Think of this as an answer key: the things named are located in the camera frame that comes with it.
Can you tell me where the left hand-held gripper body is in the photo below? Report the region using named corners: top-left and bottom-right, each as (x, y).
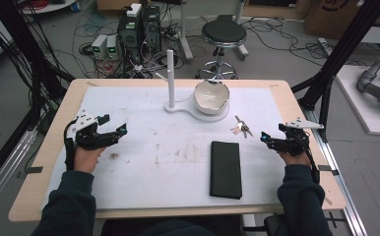
top-left (64, 110), bottom-right (120, 151)

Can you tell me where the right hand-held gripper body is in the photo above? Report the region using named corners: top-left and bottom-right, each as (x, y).
top-left (270, 117), bottom-right (325, 156)

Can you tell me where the black wallet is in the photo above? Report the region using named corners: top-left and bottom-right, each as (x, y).
top-left (210, 141), bottom-right (243, 200)

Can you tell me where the white eggshell bowl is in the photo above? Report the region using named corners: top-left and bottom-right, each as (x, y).
top-left (193, 79), bottom-right (230, 116)

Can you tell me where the person's right hand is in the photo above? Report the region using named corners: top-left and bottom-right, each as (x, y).
top-left (278, 150), bottom-right (312, 168)

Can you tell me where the person's left hand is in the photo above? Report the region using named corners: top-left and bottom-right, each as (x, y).
top-left (74, 146), bottom-right (107, 174)

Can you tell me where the bunch of keys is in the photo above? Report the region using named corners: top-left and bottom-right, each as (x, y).
top-left (230, 115), bottom-right (254, 139)

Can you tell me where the grey power supply unit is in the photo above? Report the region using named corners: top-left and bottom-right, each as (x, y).
top-left (91, 33), bottom-right (108, 61)
top-left (105, 33), bottom-right (120, 61)

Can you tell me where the white board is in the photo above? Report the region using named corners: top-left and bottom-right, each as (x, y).
top-left (335, 64), bottom-right (380, 137)

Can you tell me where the black computer tower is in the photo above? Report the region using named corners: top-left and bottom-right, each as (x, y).
top-left (117, 3), bottom-right (144, 65)
top-left (142, 5), bottom-right (162, 53)

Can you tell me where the white power strip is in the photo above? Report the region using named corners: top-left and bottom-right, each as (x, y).
top-left (318, 36), bottom-right (336, 57)

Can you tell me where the white metal table leg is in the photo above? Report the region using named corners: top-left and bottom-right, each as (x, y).
top-left (233, 0), bottom-right (250, 62)
top-left (177, 0), bottom-right (195, 64)

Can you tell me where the person's lap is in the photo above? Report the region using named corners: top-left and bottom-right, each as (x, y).
top-left (100, 217), bottom-right (245, 236)

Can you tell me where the black round stool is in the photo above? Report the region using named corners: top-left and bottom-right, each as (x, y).
top-left (196, 14), bottom-right (248, 81)

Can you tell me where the cardboard box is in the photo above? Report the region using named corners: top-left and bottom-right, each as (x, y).
top-left (304, 0), bottom-right (367, 41)

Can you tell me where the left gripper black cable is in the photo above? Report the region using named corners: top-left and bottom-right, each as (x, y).
top-left (64, 118), bottom-right (78, 171)

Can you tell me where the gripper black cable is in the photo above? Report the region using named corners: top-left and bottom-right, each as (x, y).
top-left (64, 118), bottom-right (78, 171)
top-left (295, 136), bottom-right (321, 185)

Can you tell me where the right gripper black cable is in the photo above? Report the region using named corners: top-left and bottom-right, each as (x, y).
top-left (295, 136), bottom-right (321, 185)

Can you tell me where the aluminium rail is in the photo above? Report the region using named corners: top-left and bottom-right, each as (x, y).
top-left (0, 129), bottom-right (38, 219)
top-left (304, 107), bottom-right (369, 236)

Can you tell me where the white stand with post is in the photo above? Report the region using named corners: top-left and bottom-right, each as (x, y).
top-left (155, 49), bottom-right (230, 123)

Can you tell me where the tangle of floor cables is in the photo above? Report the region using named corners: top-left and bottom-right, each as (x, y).
top-left (246, 16), bottom-right (369, 67)

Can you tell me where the black frame post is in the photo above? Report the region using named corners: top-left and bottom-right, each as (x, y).
top-left (0, 0), bottom-right (76, 99)
top-left (290, 0), bottom-right (380, 111)

